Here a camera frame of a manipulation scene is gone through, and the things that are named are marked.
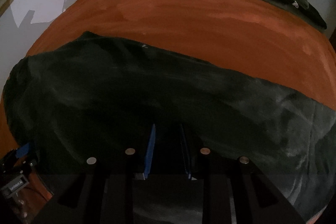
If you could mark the black garment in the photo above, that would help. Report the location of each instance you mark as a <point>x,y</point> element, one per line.
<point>72,103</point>

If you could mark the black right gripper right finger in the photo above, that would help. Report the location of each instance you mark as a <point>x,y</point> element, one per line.
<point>232,190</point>

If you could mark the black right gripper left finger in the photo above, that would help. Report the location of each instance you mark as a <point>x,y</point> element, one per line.
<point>103,192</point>

